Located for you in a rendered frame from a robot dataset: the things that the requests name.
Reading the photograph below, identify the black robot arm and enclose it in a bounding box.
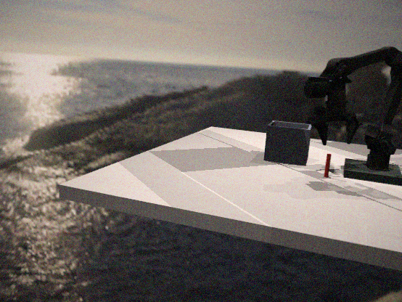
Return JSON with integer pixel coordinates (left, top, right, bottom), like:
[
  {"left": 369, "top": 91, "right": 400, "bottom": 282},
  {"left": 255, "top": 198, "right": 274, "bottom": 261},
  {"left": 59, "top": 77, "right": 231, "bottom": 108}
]
[{"left": 304, "top": 46, "right": 402, "bottom": 171}]

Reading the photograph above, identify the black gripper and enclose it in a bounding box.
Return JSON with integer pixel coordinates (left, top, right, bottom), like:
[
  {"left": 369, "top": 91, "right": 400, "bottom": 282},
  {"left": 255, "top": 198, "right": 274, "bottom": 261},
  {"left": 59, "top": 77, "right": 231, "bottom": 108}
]
[{"left": 308, "top": 97, "right": 366, "bottom": 145}]

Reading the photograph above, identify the red peg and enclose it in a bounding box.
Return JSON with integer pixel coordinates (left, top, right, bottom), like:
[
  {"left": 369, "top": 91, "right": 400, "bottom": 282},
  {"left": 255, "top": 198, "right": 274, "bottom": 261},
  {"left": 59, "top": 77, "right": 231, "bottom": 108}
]
[{"left": 324, "top": 154, "right": 332, "bottom": 177}]

